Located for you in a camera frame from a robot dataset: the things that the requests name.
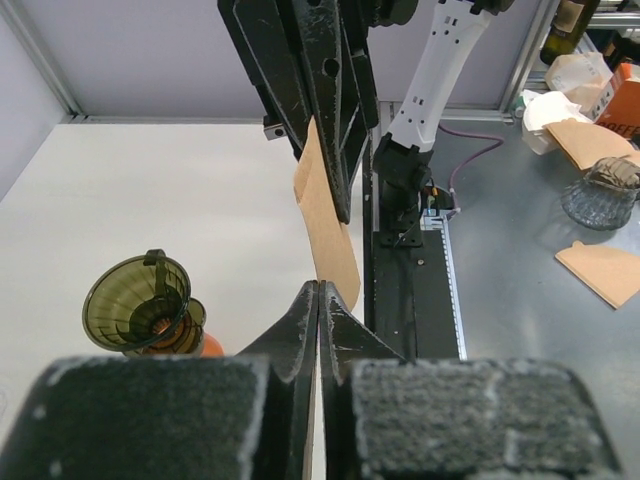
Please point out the orange glass carafe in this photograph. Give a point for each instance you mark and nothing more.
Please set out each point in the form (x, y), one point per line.
(210, 346)

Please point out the dark glass wine bottle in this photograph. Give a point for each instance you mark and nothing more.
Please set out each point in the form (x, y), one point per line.
(570, 21)

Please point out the orange coffee box outside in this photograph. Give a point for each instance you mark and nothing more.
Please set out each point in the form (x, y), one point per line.
(618, 106)

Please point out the grey glass dripper outside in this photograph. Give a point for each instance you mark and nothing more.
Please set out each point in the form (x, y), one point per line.
(604, 198)

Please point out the loose brown filter outside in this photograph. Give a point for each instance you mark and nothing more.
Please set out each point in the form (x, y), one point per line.
(611, 273)

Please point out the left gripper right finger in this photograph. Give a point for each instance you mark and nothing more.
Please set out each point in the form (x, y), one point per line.
(386, 417)

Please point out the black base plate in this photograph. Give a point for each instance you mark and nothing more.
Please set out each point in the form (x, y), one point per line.
(406, 297)

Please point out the brown paper coffee filter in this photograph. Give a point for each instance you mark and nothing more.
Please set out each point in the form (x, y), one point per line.
(330, 242)

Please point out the grey cable duct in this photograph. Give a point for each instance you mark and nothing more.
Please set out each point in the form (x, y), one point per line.
(440, 224)

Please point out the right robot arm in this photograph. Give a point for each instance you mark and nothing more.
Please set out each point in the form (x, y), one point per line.
(455, 28)

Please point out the white paper filter pack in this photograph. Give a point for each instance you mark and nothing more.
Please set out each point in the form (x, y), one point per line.
(541, 110)

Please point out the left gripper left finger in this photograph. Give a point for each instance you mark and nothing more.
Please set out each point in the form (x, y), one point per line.
(247, 416)

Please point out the dark green dripper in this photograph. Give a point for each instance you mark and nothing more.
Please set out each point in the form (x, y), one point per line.
(144, 306)

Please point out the stack of brown filters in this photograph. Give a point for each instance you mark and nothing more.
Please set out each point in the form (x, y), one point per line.
(585, 143)

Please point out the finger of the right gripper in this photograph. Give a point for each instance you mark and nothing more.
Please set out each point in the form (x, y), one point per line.
(265, 36)
(328, 41)

